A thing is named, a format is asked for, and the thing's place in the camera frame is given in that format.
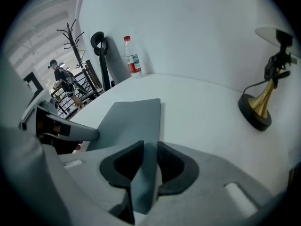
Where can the wooden clothes hanger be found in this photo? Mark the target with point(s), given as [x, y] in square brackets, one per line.
[82, 53]

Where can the grey notebook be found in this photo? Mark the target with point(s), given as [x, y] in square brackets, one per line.
[134, 119]

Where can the black office chair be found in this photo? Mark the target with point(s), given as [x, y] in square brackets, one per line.
[103, 65]

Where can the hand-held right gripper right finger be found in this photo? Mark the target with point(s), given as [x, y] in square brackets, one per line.
[190, 171]

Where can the white shade brass table lamp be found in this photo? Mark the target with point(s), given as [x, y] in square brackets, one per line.
[261, 107]

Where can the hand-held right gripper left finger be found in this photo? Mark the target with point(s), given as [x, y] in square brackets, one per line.
[108, 168]

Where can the black coat rack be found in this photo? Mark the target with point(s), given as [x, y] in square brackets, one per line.
[75, 50]

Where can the black clip-on camera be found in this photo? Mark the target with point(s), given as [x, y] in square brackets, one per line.
[283, 41]

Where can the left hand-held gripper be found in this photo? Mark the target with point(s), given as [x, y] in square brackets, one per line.
[35, 98]

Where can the grey gripper-mounted camera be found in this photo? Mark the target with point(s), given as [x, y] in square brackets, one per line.
[50, 105]

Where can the clear red-capped water bottle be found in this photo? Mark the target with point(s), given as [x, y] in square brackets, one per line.
[133, 60]

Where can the black stair railing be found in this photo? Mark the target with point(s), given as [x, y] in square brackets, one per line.
[91, 76]

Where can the person's left hand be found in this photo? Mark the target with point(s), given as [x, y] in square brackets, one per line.
[78, 146]

